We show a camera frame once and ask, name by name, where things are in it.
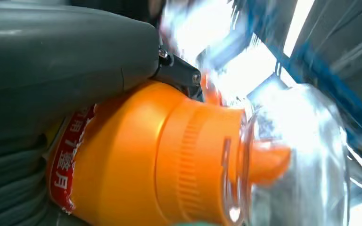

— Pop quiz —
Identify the orange bottle with clear cap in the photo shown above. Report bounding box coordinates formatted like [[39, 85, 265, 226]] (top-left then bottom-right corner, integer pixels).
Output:
[[45, 80, 352, 226]]

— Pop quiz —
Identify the blue warehouse shelving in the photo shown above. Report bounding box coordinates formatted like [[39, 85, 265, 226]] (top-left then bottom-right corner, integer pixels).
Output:
[[197, 18, 362, 150]]

